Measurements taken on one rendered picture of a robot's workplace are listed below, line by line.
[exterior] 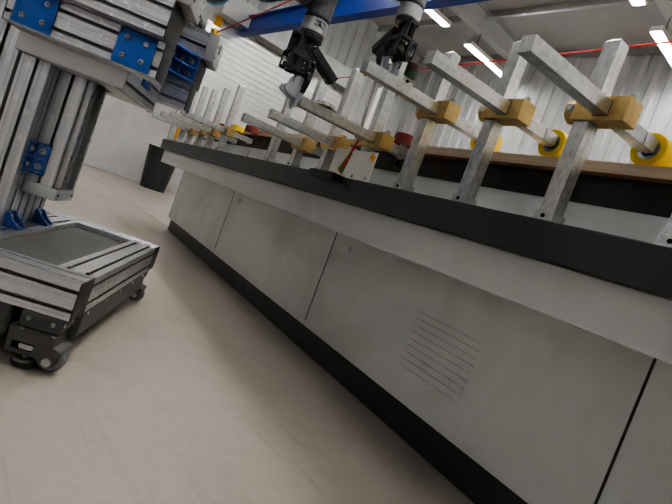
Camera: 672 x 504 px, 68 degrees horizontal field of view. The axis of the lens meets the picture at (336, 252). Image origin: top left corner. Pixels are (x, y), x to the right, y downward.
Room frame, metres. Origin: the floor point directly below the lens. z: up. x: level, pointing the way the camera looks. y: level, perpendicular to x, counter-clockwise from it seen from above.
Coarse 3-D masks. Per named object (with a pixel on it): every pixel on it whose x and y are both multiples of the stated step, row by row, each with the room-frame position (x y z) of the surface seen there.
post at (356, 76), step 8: (352, 72) 1.89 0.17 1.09; (360, 72) 1.88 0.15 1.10; (352, 80) 1.87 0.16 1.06; (360, 80) 1.89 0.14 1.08; (352, 88) 1.88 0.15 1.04; (344, 96) 1.88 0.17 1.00; (352, 96) 1.88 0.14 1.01; (344, 104) 1.87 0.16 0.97; (352, 104) 1.89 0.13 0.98; (344, 112) 1.88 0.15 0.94; (336, 128) 1.87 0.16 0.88; (328, 152) 1.87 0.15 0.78; (320, 160) 1.89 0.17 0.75; (328, 160) 1.88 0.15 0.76; (328, 168) 1.89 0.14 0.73
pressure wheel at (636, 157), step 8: (656, 136) 1.12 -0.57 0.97; (664, 136) 1.11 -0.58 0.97; (664, 144) 1.10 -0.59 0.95; (632, 152) 1.15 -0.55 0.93; (640, 152) 1.14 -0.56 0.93; (656, 152) 1.11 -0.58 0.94; (664, 152) 1.10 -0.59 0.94; (632, 160) 1.15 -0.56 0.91; (640, 160) 1.13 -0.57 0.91; (648, 160) 1.12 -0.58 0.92; (656, 160) 1.11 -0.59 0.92; (664, 160) 1.11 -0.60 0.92
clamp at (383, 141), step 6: (378, 132) 1.62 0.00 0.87; (384, 132) 1.60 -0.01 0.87; (378, 138) 1.61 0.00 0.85; (384, 138) 1.60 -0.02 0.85; (390, 138) 1.61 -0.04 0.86; (360, 144) 1.69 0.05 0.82; (366, 144) 1.66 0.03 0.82; (372, 144) 1.63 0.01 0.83; (378, 144) 1.60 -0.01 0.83; (384, 144) 1.61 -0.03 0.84; (390, 144) 1.62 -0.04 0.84; (378, 150) 1.67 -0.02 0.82; (384, 150) 1.63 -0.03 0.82; (390, 150) 1.62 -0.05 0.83
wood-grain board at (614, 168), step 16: (352, 144) 2.10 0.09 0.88; (464, 160) 1.60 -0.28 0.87; (496, 160) 1.45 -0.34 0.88; (512, 160) 1.40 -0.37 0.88; (528, 160) 1.36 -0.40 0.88; (544, 160) 1.32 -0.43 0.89; (592, 160) 1.21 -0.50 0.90; (608, 176) 1.20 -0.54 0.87; (624, 176) 1.15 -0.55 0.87; (640, 176) 1.11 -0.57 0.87; (656, 176) 1.08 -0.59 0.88
